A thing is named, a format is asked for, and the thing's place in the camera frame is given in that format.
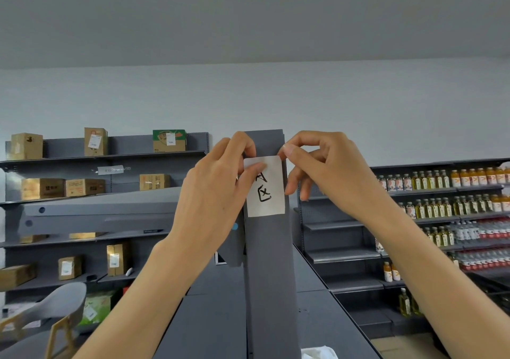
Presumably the person's left hand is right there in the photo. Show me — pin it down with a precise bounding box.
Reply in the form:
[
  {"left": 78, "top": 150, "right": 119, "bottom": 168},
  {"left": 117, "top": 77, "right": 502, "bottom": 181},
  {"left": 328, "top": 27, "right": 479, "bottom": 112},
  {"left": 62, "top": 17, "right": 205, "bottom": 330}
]
[{"left": 164, "top": 131, "right": 267, "bottom": 254}]

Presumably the person's right hand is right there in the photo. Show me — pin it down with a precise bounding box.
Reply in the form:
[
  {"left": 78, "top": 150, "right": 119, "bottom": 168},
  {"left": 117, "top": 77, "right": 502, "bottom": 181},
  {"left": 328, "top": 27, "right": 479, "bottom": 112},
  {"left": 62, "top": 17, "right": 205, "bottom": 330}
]
[{"left": 278, "top": 130, "right": 400, "bottom": 230}]

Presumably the white handwritten paper label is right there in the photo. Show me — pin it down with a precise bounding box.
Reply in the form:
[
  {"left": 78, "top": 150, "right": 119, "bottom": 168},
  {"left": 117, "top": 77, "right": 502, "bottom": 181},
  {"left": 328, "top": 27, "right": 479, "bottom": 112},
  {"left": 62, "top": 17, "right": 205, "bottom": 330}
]
[{"left": 243, "top": 155, "right": 286, "bottom": 218}]

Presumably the person's left forearm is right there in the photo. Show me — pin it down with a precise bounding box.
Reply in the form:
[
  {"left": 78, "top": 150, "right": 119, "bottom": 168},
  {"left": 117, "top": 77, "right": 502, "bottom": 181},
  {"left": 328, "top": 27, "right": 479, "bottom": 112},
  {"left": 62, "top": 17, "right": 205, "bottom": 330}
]
[{"left": 74, "top": 237, "right": 230, "bottom": 359}]

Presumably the person's right forearm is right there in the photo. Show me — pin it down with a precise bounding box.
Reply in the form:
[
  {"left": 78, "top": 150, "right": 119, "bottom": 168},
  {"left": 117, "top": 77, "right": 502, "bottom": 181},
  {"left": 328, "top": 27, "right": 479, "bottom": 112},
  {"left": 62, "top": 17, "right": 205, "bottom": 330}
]
[{"left": 364, "top": 207, "right": 510, "bottom": 359}]

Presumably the green topped cardboard box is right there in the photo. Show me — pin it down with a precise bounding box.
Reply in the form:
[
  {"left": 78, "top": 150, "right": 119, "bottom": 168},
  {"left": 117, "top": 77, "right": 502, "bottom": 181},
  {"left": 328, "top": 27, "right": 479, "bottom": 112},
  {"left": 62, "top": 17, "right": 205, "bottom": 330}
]
[{"left": 152, "top": 129, "right": 187, "bottom": 153}]

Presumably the brown box with white label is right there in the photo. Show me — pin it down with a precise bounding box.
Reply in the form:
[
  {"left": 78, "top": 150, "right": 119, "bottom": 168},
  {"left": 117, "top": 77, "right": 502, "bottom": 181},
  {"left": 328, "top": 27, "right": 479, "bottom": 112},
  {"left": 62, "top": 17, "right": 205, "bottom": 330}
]
[
  {"left": 139, "top": 173, "right": 171, "bottom": 191},
  {"left": 58, "top": 255, "right": 83, "bottom": 281}
]

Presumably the row of white labelled bottles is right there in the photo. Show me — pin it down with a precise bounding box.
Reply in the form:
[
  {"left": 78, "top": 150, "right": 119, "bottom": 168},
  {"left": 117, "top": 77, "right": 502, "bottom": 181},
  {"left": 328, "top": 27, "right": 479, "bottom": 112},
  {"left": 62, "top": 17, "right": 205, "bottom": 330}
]
[{"left": 377, "top": 173, "right": 412, "bottom": 192}]

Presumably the row of yellow oil bottles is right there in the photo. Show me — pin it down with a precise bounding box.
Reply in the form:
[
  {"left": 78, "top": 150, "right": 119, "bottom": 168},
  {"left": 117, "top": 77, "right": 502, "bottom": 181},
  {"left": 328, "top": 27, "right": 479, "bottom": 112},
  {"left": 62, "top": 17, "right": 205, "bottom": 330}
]
[
  {"left": 423, "top": 225, "right": 456, "bottom": 248},
  {"left": 398, "top": 195, "right": 494, "bottom": 220},
  {"left": 411, "top": 169, "right": 451, "bottom": 190}
]

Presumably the white shelf tag strip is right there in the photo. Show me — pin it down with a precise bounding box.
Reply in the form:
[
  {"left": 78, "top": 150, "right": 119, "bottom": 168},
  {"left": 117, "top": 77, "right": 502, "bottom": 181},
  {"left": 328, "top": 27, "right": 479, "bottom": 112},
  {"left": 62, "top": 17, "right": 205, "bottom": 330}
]
[{"left": 97, "top": 165, "right": 131, "bottom": 176}]

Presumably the grey gondola shelf unit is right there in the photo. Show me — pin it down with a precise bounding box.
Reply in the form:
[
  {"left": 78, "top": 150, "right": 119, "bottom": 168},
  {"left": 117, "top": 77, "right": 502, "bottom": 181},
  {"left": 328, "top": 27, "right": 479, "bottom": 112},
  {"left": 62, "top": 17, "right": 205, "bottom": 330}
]
[{"left": 16, "top": 187, "right": 383, "bottom": 359}]

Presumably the tall brown box white label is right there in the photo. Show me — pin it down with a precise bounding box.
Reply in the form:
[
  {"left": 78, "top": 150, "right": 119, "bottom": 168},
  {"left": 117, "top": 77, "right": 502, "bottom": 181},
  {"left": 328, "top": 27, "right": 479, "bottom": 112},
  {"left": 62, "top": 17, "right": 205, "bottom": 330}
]
[
  {"left": 84, "top": 127, "right": 108, "bottom": 157},
  {"left": 106, "top": 243, "right": 129, "bottom": 277}
]

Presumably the wide brown cardboard box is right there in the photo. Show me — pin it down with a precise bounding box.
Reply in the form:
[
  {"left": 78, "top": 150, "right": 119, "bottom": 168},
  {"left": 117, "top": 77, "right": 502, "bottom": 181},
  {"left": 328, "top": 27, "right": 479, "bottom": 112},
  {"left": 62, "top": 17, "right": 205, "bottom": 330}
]
[
  {"left": 65, "top": 178, "right": 107, "bottom": 198},
  {"left": 22, "top": 178, "right": 66, "bottom": 201}
]

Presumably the white crumpled plastic bag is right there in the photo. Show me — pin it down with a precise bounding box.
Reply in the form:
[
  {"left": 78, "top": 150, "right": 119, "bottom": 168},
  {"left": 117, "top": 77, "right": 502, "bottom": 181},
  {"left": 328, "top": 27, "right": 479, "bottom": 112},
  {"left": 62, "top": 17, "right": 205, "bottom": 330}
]
[{"left": 300, "top": 345, "right": 340, "bottom": 359}]

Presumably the row of red labelled water bottles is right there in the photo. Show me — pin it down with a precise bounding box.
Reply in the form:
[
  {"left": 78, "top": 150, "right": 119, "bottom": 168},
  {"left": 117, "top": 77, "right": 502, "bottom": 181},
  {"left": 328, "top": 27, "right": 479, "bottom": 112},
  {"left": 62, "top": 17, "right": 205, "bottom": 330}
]
[
  {"left": 454, "top": 219, "right": 510, "bottom": 241},
  {"left": 454, "top": 248, "right": 510, "bottom": 272}
]

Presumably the green and white carton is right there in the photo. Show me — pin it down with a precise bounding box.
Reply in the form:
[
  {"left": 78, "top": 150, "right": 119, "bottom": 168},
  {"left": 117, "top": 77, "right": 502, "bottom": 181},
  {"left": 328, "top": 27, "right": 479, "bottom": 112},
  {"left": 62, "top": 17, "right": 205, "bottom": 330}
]
[{"left": 77, "top": 290, "right": 117, "bottom": 327}]

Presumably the grey chair with wooden legs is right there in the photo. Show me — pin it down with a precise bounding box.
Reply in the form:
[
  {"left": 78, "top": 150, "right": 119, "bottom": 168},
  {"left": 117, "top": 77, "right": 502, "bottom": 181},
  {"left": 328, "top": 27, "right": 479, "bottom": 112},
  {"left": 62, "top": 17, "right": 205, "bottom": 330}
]
[{"left": 0, "top": 282, "right": 87, "bottom": 359}]

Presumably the white flat package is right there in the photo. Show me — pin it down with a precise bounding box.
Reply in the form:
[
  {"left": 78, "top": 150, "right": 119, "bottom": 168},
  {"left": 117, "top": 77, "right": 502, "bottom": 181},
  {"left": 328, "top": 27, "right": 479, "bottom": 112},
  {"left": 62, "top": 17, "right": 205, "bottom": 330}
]
[{"left": 0, "top": 302, "right": 42, "bottom": 333}]

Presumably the grey wall shelving with bottles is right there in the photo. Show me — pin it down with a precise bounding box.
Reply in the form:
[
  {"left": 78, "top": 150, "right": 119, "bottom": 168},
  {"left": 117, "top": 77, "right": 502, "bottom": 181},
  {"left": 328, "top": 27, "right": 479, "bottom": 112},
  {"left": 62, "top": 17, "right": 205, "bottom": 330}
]
[{"left": 294, "top": 159, "right": 510, "bottom": 339}]

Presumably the grey shelf end post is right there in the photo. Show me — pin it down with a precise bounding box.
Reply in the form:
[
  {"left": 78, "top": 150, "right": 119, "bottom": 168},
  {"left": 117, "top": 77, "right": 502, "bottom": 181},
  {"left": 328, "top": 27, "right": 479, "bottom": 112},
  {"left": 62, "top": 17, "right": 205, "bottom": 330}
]
[{"left": 242, "top": 129, "right": 300, "bottom": 359}]

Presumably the grey wall shelving with boxes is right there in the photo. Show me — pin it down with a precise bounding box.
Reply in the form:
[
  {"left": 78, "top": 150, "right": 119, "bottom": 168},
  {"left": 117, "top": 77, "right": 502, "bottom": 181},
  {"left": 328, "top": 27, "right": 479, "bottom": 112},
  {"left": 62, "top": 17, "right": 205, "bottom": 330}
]
[{"left": 0, "top": 132, "right": 210, "bottom": 333}]

